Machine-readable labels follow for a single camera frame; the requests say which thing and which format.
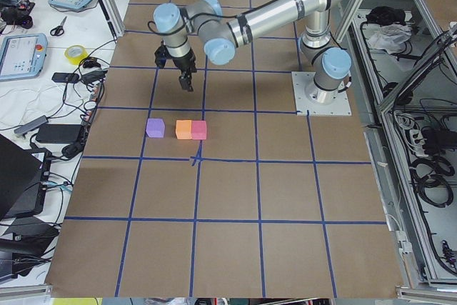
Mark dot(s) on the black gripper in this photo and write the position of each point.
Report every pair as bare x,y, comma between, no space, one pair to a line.
184,63

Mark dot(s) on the orange foam block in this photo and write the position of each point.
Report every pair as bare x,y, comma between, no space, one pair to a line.
183,129

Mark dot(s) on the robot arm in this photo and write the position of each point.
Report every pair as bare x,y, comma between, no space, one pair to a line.
222,35

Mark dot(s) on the pink foam block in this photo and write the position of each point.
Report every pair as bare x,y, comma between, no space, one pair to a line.
199,130

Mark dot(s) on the purple foam block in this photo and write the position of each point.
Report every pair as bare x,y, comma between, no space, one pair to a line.
155,128

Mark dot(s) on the yellow tape roll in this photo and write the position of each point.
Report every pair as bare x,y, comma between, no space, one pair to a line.
75,54

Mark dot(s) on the black scissors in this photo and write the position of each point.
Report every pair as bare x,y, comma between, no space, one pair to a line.
58,30

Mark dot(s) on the lower teach pendant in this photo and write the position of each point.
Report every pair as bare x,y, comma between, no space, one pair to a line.
22,56

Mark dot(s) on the black laptop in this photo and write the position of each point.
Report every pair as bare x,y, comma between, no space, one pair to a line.
23,174

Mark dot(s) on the white crumpled cloth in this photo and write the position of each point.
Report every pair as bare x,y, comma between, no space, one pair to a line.
391,39

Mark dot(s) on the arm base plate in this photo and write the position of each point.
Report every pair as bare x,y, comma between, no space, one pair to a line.
312,101

